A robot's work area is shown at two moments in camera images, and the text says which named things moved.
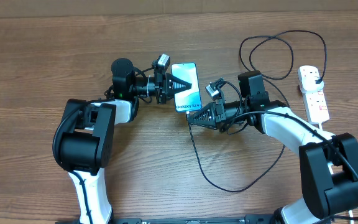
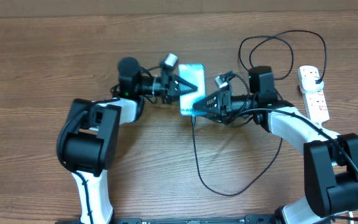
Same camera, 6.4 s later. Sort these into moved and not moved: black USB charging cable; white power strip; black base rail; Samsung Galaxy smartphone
Moved: black USB charging cable; Samsung Galaxy smartphone
Not moved: white power strip; black base rail
